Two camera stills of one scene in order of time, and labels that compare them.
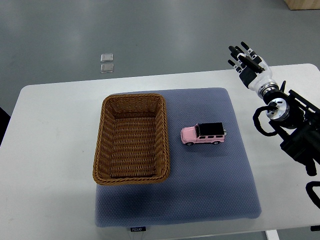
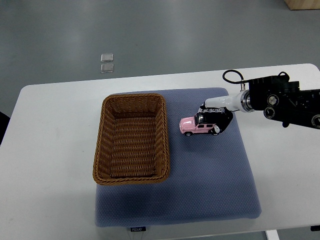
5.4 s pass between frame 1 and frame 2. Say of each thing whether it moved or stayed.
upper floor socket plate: stayed
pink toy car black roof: moved
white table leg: stayed
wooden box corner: stayed
